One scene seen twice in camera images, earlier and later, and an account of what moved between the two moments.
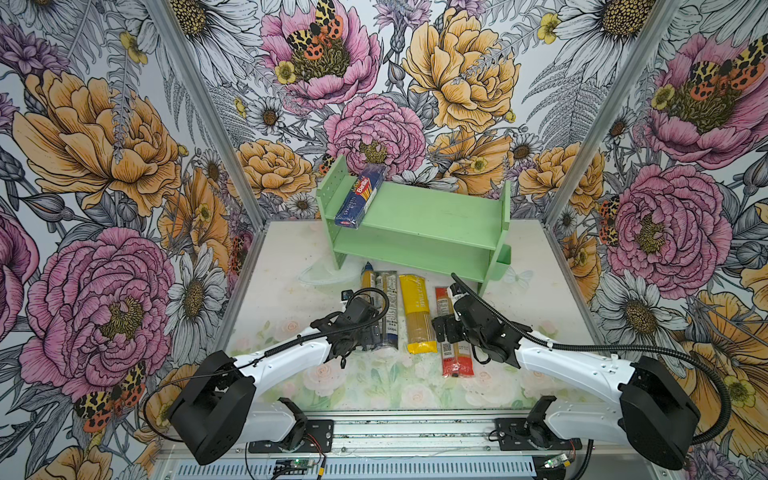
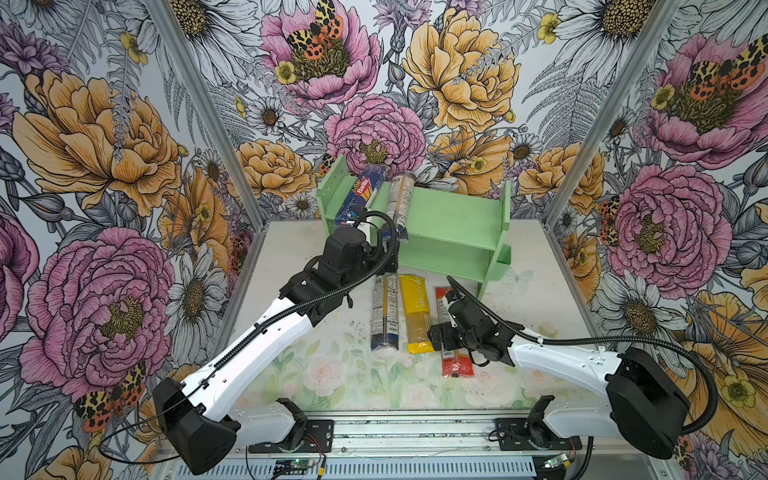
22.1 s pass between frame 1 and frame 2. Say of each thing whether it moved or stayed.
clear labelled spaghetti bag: stayed
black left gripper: moved
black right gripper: stayed
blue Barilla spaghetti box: stayed
